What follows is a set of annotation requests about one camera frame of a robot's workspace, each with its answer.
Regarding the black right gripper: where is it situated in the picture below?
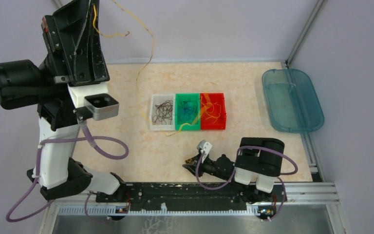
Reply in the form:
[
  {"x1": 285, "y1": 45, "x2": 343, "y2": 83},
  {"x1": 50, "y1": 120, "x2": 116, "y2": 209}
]
[{"x1": 182, "y1": 152, "x2": 229, "y2": 180}]

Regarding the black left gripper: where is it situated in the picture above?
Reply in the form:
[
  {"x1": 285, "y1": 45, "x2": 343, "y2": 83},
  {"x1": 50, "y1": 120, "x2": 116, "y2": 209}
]
[{"x1": 38, "y1": 0, "x2": 109, "y2": 90}]

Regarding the blue cable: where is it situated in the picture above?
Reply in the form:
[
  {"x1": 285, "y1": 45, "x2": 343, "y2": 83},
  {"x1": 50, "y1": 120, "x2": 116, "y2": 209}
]
[{"x1": 178, "y1": 100, "x2": 199, "y2": 126}]

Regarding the yellow cable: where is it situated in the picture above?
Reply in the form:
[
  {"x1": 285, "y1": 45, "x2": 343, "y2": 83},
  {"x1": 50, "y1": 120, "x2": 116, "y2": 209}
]
[
  {"x1": 92, "y1": 0, "x2": 212, "y2": 137},
  {"x1": 200, "y1": 97, "x2": 223, "y2": 125}
]

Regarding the brown cable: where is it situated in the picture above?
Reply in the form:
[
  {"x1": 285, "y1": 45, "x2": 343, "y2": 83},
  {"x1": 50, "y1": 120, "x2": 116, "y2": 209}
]
[{"x1": 151, "y1": 99, "x2": 175, "y2": 126}]

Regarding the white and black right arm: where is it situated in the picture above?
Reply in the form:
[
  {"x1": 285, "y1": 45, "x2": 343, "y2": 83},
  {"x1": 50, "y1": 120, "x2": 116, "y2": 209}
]
[{"x1": 183, "y1": 137, "x2": 284, "y2": 201}]

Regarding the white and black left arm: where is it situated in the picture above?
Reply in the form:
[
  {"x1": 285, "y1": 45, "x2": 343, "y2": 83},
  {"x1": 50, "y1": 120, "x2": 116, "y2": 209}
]
[{"x1": 0, "y1": 0, "x2": 127, "y2": 202}]

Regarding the red plastic bin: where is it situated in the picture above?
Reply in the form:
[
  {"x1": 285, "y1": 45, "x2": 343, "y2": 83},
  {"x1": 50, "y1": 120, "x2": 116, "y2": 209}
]
[{"x1": 200, "y1": 93, "x2": 226, "y2": 130}]

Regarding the green plastic bin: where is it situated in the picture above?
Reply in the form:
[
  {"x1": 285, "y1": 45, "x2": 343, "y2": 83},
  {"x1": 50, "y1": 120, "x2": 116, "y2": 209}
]
[{"x1": 175, "y1": 93, "x2": 201, "y2": 131}]

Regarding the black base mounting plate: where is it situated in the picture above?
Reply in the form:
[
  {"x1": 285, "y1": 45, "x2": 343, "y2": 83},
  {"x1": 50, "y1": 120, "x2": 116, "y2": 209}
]
[{"x1": 95, "y1": 182, "x2": 287, "y2": 212}]

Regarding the white plastic bin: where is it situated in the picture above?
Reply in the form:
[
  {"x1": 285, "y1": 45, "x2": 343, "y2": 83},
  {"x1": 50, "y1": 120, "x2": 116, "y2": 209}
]
[{"x1": 149, "y1": 94, "x2": 176, "y2": 131}]

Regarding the teal transparent plastic basin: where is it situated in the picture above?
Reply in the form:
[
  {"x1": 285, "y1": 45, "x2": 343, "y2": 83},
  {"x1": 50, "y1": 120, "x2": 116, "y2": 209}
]
[{"x1": 262, "y1": 69, "x2": 324, "y2": 134}]

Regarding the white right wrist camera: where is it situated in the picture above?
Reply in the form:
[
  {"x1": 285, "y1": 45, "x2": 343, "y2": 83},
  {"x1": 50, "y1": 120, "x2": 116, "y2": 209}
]
[{"x1": 197, "y1": 140, "x2": 212, "y2": 163}]

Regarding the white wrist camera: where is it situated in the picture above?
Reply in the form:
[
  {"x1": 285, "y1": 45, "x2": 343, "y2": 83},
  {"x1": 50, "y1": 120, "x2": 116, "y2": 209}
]
[
  {"x1": 197, "y1": 140, "x2": 212, "y2": 163},
  {"x1": 68, "y1": 82, "x2": 119, "y2": 121}
]

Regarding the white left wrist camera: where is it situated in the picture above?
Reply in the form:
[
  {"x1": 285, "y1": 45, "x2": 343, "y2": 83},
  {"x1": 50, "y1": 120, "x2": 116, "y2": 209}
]
[{"x1": 68, "y1": 82, "x2": 119, "y2": 121}]

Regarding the white slotted cable duct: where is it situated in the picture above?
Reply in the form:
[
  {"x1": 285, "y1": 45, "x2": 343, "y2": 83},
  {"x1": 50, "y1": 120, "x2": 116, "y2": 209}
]
[{"x1": 58, "y1": 205, "x2": 260, "y2": 216}]

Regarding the right aluminium frame post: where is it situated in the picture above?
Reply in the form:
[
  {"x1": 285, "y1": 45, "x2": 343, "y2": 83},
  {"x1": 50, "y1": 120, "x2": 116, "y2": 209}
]
[{"x1": 282, "y1": 0, "x2": 328, "y2": 69}]

